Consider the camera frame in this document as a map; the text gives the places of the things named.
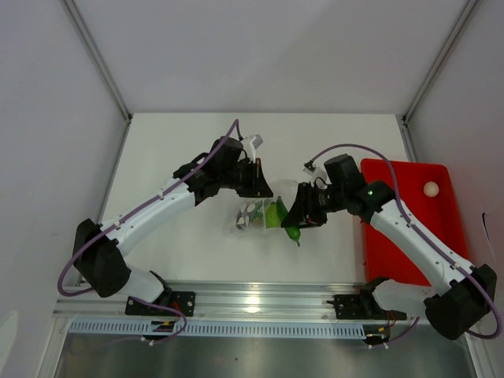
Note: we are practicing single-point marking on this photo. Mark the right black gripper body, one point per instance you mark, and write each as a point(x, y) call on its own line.
point(331, 199)

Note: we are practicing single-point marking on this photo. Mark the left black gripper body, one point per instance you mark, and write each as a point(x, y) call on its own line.
point(231, 178)

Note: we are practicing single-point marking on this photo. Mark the green chili pepper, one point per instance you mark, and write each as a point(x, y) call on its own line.
point(293, 232)

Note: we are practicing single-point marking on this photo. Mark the green bell pepper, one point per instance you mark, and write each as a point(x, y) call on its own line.
point(272, 219)

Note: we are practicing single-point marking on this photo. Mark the clear dotted zip bag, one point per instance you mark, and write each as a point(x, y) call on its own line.
point(245, 216)

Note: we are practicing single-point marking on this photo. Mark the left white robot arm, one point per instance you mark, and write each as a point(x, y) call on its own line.
point(100, 249)

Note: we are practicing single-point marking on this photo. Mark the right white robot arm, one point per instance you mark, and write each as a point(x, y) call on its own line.
point(460, 294)

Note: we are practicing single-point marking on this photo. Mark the red plastic tray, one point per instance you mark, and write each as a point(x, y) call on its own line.
point(439, 214)

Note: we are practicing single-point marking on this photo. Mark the white egg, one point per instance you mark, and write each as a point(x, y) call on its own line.
point(431, 189)

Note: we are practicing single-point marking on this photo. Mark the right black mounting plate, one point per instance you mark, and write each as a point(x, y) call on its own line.
point(362, 307)

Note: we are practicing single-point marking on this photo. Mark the black mounting plate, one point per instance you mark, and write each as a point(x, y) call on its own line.
point(168, 304)
point(362, 307)

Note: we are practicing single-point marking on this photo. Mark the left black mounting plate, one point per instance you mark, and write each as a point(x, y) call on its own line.
point(168, 304)

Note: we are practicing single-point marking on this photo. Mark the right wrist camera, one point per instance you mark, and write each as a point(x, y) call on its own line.
point(317, 176)

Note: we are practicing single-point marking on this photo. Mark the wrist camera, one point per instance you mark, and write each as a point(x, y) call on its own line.
point(317, 176)
point(250, 146)

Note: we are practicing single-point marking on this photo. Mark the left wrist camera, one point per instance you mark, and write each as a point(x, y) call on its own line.
point(250, 146)

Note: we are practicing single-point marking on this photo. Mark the white slotted cable duct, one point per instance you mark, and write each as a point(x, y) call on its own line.
point(220, 328)

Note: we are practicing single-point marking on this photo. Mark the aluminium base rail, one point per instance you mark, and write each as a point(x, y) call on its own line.
point(228, 301)

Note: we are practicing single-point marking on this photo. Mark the right aluminium frame post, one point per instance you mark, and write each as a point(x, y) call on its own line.
point(455, 33)

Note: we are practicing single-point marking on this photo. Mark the aluminium frame post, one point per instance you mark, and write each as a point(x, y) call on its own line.
point(88, 42)
point(455, 33)

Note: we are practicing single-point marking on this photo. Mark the left aluminium frame post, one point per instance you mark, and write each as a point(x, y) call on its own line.
point(88, 42)

